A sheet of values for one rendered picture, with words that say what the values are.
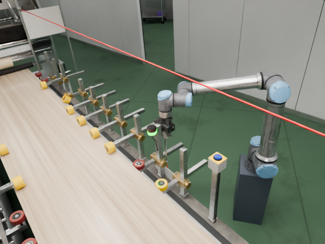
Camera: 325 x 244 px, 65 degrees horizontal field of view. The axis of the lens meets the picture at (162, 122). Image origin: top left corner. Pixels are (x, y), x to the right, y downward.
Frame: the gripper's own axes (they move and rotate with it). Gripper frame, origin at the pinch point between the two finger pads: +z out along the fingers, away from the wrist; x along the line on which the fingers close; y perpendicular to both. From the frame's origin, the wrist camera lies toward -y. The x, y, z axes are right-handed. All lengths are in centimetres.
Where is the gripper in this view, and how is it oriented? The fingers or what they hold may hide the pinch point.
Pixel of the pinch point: (165, 137)
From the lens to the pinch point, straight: 183.8
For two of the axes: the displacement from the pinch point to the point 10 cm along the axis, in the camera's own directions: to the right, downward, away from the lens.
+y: 6.4, 3.9, -6.6
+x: 7.7, -3.9, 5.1
